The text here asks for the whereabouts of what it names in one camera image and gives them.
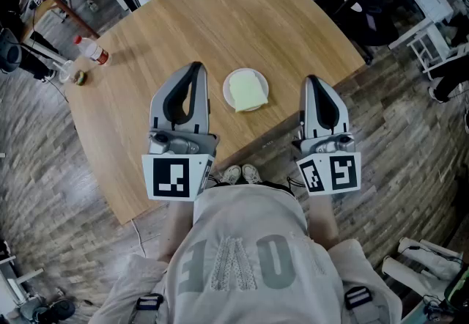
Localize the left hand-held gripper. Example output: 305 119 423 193
141 62 220 202

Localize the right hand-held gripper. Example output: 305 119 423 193
292 75 362 197

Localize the white round plate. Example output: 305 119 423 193
222 67 270 111

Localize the pale slice of bread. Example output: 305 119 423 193
229 70 269 114

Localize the person's right forearm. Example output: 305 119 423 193
309 193 341 251

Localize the person's left forearm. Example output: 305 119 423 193
158 199 196 265

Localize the person's white left shoe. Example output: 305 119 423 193
221 164 243 186

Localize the person's white shoe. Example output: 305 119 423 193
221 164 243 186
241 163 263 185

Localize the person's white right shoe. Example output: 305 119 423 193
241 163 263 185

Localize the clear bottle with red label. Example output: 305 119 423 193
73 34 111 67

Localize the black chair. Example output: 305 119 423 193
322 0 401 59

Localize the clear drinking glass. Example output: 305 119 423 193
53 59 75 84

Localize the person's grey printed shirt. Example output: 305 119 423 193
87 183 404 324

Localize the white paper roll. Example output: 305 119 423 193
397 236 463 281
380 255 428 289

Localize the white cable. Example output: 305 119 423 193
129 218 148 258

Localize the black shoulder strap buckle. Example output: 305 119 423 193
343 285 374 311
135 292 165 320

